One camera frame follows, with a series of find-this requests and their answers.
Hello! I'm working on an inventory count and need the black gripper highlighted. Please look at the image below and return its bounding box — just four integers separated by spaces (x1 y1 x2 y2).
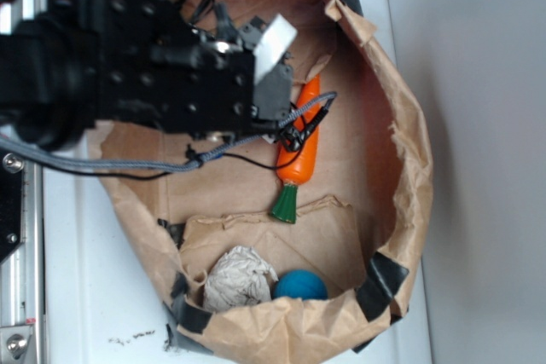
93 0 293 138

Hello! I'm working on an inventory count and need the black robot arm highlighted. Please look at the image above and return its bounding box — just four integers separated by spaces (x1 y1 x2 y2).
1 0 293 151

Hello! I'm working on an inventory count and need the orange plastic carrot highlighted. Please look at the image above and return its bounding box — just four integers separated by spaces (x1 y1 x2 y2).
270 74 321 223

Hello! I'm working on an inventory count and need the brown paper bag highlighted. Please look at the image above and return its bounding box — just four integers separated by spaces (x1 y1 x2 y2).
103 0 433 363

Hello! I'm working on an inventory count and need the crumpled white paper ball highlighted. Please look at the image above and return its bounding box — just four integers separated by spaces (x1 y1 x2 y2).
203 246 279 313

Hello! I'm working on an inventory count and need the blue ball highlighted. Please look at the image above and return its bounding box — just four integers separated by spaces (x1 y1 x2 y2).
273 269 328 300

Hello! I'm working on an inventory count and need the grey braided cable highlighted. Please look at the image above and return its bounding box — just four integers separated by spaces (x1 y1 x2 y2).
0 90 338 175

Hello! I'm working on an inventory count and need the thin black wire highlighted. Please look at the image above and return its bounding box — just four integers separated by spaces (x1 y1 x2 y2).
102 101 332 181

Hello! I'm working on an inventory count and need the black metal bracket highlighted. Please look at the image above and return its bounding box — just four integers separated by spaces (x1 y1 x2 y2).
0 149 25 263

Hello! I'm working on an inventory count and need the aluminium frame rail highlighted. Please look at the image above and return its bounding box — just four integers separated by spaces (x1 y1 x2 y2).
0 0 45 364

